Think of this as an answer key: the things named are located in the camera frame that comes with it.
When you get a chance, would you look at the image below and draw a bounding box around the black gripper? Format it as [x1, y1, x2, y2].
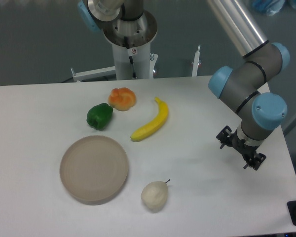
[216, 125, 266, 170]

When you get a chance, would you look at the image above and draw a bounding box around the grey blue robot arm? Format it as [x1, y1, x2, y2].
[77, 0, 290, 170]

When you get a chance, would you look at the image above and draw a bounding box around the yellow banana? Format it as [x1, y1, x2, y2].
[130, 97, 169, 142]

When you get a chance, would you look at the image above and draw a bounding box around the pale white pear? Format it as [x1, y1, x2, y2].
[141, 179, 171, 213]

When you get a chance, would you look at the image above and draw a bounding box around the orange bread roll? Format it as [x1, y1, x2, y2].
[108, 87, 137, 111]

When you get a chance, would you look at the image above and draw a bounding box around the blue plastic bag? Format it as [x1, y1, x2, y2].
[250, 0, 286, 16]

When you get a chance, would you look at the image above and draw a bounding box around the green bell pepper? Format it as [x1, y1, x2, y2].
[86, 103, 113, 130]

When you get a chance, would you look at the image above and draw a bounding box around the beige round bowl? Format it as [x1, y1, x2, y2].
[59, 135, 129, 205]

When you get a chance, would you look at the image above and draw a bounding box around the white upright frame post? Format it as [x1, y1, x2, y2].
[191, 45, 201, 77]

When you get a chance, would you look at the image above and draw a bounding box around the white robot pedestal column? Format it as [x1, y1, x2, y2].
[104, 10, 157, 80]

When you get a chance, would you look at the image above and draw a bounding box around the white metal frame bracket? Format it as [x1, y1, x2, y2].
[71, 66, 115, 81]

